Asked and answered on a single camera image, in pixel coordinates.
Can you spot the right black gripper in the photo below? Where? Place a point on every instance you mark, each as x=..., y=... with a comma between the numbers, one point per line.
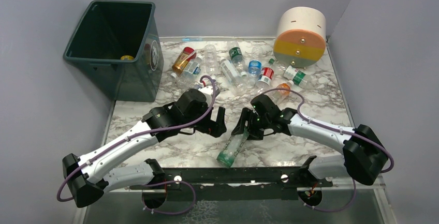
x=249, y=126

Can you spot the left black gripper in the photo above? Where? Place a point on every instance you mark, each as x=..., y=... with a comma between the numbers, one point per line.
x=213, y=124

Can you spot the green tea bottle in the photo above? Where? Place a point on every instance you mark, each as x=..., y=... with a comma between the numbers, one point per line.
x=228, y=154

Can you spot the orange juice bottle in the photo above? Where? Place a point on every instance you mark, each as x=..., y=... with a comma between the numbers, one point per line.
x=278, y=96

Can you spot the clear bottle grey blue label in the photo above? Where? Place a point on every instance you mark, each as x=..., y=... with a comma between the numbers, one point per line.
x=188, y=76

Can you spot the yellow juice bottle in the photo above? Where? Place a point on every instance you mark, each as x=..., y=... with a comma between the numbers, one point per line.
x=127, y=58

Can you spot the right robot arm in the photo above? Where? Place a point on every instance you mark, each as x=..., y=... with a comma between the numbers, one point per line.
x=361, y=154

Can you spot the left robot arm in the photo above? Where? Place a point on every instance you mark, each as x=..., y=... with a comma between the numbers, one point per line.
x=88, y=177

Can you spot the dark green plastic bin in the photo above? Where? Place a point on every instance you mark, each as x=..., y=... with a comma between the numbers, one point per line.
x=108, y=30

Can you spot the clear bottle blue label slim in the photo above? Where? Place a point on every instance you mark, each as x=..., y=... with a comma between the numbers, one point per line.
x=199, y=85

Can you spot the clear bottle red cap right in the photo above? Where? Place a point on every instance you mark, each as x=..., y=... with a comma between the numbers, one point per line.
x=265, y=78

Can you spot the clear bottle blue wrap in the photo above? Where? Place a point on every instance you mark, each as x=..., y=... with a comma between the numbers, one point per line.
x=254, y=66

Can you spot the clear unlabelled bottle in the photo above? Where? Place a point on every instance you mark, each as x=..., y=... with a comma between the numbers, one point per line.
x=211, y=62

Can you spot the clear bottle green white label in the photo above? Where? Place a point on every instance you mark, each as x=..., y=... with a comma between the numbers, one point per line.
x=299, y=77

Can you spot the amber bottle red label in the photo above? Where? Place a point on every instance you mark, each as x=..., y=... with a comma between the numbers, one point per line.
x=182, y=60

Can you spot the white cylinder with coloured face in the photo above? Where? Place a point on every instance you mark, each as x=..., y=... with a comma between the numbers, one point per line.
x=301, y=37

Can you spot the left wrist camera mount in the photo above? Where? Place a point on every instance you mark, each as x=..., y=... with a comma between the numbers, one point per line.
x=208, y=92

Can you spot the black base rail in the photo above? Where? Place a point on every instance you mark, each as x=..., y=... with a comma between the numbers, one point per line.
x=186, y=192

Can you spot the aluminium frame rail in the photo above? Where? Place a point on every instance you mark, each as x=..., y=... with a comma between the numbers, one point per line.
x=343, y=181

